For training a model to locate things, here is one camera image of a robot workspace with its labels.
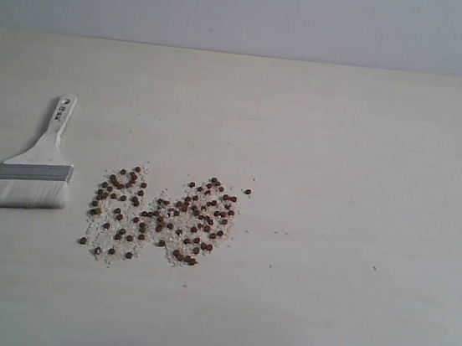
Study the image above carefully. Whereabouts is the white wooden paint brush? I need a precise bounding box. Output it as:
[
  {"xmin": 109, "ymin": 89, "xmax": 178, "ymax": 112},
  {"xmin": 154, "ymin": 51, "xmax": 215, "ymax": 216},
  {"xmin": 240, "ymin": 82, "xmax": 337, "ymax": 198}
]
[{"xmin": 0, "ymin": 94, "xmax": 77, "ymax": 209}]

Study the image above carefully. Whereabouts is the brown beans pile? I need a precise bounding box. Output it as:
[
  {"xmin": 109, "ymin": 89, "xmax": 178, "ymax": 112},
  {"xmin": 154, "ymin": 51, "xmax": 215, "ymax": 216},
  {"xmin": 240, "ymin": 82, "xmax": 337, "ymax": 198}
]
[{"xmin": 74, "ymin": 166, "xmax": 254, "ymax": 266}]

